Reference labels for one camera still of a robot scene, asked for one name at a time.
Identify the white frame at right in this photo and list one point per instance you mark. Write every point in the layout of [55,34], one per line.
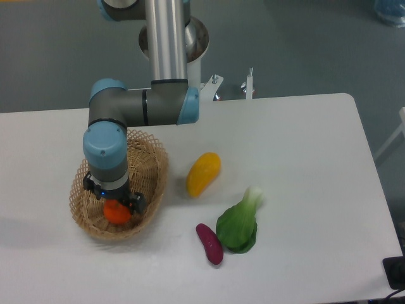
[392,143]

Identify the orange fruit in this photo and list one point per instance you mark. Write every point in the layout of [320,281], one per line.
[115,212]

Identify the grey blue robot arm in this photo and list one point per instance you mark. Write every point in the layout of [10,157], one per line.
[113,108]

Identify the purple sweet potato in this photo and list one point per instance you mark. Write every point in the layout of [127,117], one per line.
[211,244]

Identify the blue bag in corner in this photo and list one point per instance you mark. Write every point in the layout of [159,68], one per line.
[390,12]

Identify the black device at edge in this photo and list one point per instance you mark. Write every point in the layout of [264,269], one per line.
[394,271]

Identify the yellow mango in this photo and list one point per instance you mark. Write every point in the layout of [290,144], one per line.
[203,172]

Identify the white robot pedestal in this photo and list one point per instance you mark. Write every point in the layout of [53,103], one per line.
[205,85]

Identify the woven wicker basket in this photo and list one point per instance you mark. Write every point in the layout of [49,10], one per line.
[148,171]

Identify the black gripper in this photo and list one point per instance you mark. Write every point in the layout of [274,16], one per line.
[135,202]

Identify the green bok choy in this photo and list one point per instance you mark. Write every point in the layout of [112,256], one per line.
[237,227]

